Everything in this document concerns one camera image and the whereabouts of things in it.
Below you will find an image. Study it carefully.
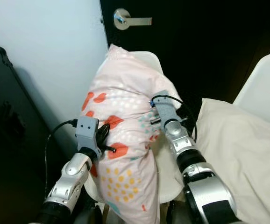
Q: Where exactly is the pink patterned pillow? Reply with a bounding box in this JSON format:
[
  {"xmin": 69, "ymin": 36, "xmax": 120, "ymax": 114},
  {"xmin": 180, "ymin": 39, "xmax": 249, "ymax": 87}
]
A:
[{"xmin": 81, "ymin": 44, "xmax": 183, "ymax": 224}]

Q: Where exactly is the white plastic chair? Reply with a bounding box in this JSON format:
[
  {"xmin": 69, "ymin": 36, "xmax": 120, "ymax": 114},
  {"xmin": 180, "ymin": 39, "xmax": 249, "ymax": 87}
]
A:
[
  {"xmin": 135, "ymin": 50, "xmax": 185, "ymax": 206},
  {"xmin": 233, "ymin": 53, "xmax": 270, "ymax": 117}
]

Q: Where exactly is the cream white pillow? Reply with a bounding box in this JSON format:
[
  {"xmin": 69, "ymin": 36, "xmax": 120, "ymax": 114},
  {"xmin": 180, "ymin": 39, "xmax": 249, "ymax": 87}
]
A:
[{"xmin": 172, "ymin": 98, "xmax": 270, "ymax": 224}]

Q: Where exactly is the black hard case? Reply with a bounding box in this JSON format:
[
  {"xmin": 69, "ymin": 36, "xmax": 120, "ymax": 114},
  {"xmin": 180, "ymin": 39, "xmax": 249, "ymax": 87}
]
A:
[{"xmin": 0, "ymin": 46, "xmax": 61, "ymax": 224}]

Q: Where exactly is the black door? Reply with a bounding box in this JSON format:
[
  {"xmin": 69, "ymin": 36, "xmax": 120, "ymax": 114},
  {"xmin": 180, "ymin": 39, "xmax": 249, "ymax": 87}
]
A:
[{"xmin": 100, "ymin": 0, "xmax": 270, "ymax": 105}]

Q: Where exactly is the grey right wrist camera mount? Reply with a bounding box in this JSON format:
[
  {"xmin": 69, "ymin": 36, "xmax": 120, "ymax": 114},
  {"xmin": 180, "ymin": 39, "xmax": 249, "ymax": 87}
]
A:
[{"xmin": 150, "ymin": 90, "xmax": 181, "ymax": 130}]

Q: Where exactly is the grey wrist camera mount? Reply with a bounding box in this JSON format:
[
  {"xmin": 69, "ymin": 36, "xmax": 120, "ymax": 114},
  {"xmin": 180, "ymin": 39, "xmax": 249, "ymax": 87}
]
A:
[
  {"xmin": 75, "ymin": 116, "xmax": 100, "ymax": 151},
  {"xmin": 150, "ymin": 90, "xmax": 181, "ymax": 130}
]

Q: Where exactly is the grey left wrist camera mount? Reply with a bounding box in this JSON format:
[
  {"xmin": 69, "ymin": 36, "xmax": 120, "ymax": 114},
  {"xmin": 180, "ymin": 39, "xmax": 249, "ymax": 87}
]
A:
[{"xmin": 75, "ymin": 116, "xmax": 100, "ymax": 151}]

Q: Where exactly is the silver door handle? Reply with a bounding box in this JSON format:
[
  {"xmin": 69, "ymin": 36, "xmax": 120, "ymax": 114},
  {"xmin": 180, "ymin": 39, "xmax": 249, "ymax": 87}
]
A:
[{"xmin": 113, "ymin": 8, "xmax": 152, "ymax": 31}]

